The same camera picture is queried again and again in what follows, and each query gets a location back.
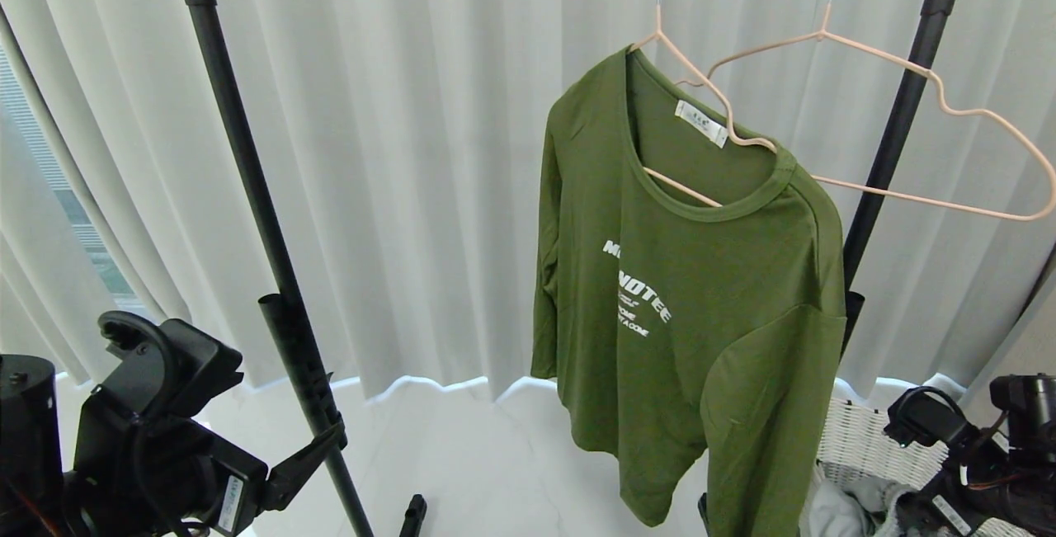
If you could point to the green short-sleeved shirt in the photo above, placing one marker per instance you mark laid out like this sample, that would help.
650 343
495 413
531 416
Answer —
701 314

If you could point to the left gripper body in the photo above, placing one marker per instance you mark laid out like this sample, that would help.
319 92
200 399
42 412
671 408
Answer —
198 471

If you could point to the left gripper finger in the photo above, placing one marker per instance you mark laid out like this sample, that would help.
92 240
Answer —
301 467

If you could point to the white curtain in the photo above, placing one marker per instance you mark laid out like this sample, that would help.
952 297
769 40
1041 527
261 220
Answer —
33 289
412 149

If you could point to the white laundry basket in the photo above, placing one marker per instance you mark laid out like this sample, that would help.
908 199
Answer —
858 438

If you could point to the window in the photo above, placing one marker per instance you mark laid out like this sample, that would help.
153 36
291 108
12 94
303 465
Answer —
82 228

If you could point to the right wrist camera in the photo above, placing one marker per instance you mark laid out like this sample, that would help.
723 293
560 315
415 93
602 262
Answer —
932 421

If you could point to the pale grey garment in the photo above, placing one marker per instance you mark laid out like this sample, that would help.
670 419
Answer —
833 512

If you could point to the pink clothes hanger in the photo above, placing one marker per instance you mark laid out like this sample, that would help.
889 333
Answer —
658 21
822 25

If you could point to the black clothes rack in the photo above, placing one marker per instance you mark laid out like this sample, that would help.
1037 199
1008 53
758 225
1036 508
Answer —
239 133

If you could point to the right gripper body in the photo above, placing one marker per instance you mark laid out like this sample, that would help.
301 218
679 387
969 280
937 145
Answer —
990 516

